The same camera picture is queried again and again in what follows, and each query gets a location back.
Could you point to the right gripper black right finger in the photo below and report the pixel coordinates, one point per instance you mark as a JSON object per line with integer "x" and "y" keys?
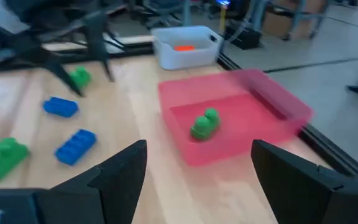
{"x": 300, "y": 193}

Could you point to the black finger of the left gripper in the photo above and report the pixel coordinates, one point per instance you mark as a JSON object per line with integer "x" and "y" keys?
{"x": 62, "y": 76}
{"x": 107, "y": 70}

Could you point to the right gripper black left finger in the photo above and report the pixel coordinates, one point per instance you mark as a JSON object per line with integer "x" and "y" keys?
{"x": 117, "y": 186}

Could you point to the green toy brick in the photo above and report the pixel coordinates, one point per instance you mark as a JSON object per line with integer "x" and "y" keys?
{"x": 81, "y": 77}
{"x": 204, "y": 126}
{"x": 2, "y": 160}

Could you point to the blue toy brick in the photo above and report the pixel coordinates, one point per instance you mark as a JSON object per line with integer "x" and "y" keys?
{"x": 60, "y": 107}
{"x": 75, "y": 147}

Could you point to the orange toy brick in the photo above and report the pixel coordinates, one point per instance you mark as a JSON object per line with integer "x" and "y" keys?
{"x": 184, "y": 48}

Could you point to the black office chair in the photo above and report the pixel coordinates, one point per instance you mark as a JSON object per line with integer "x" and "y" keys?
{"x": 163, "y": 12}

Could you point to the white plastic bin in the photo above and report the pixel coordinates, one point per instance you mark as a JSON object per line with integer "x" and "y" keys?
{"x": 194, "y": 59}

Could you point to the red translucent plastic bin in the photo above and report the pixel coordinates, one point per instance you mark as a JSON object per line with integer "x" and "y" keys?
{"x": 244, "y": 121}

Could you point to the black box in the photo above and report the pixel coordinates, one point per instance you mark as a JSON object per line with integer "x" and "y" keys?
{"x": 242, "y": 39}

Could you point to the cardboard box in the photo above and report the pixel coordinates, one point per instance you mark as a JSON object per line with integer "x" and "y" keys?
{"x": 291, "y": 18}

